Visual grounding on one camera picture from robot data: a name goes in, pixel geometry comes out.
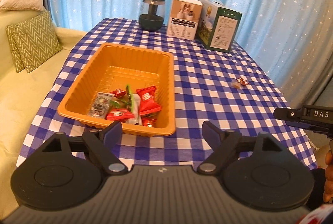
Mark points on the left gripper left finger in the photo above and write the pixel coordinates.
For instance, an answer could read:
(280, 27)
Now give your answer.
(99, 146)

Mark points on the green carton box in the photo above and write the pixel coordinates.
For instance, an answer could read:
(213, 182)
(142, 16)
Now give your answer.
(217, 25)

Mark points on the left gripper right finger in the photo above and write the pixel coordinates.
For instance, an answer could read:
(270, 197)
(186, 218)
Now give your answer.
(224, 144)

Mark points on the blue white checkered tablecloth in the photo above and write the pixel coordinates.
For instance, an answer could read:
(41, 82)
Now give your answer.
(202, 92)

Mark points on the red white twisted candy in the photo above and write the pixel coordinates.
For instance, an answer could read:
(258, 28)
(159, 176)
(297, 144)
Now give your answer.
(242, 81)

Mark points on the small red candy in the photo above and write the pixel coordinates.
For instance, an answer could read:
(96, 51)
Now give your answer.
(118, 93)

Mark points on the white beige product box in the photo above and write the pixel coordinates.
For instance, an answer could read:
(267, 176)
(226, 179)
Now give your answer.
(184, 18)

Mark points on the clear wrapped amber candy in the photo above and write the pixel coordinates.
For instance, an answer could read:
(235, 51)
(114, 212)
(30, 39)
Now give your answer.
(235, 84)

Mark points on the green brown candy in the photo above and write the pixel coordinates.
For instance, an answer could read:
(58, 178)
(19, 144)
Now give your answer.
(125, 102)

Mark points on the red snack packet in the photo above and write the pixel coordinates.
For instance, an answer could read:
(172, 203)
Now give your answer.
(148, 121)
(120, 114)

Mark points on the pale yellow sofa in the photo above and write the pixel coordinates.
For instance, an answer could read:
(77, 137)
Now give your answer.
(22, 94)

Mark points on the orange plastic tray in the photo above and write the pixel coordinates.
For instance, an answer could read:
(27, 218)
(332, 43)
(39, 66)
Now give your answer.
(116, 66)

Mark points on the grey side curtain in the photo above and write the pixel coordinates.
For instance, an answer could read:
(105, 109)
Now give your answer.
(313, 90)

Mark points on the green zigzag cushion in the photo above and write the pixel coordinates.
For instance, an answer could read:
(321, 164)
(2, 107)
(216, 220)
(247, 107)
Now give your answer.
(32, 42)

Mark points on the dark glass jar lamp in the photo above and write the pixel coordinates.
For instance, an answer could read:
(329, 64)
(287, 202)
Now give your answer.
(151, 17)

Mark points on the red pillow candy packet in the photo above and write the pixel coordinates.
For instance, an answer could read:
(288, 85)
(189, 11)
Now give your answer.
(148, 105)

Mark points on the clear mixed nuts packet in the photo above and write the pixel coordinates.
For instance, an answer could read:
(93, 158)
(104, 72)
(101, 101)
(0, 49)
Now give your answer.
(101, 105)

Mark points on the right hand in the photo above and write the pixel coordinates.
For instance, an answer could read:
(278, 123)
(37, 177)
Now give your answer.
(328, 186)

